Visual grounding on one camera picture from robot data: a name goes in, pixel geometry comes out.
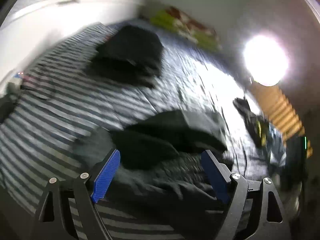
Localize wooden slatted headboard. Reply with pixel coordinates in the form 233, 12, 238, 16
249, 81, 313, 158

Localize blue denim jeans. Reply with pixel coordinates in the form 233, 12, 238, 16
265, 123, 286, 167

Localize striped blue white bedspread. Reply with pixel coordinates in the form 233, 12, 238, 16
0, 21, 253, 240

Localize folded black garment stack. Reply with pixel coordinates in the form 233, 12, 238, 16
86, 25, 164, 88

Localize green patterned pillow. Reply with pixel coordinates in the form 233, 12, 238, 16
150, 6, 221, 51

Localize black yellow striped garment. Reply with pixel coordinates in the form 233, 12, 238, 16
233, 98, 269, 148

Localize bright studio lamp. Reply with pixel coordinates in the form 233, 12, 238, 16
242, 34, 290, 87

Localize dark grey pants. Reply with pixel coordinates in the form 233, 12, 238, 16
72, 110, 227, 211

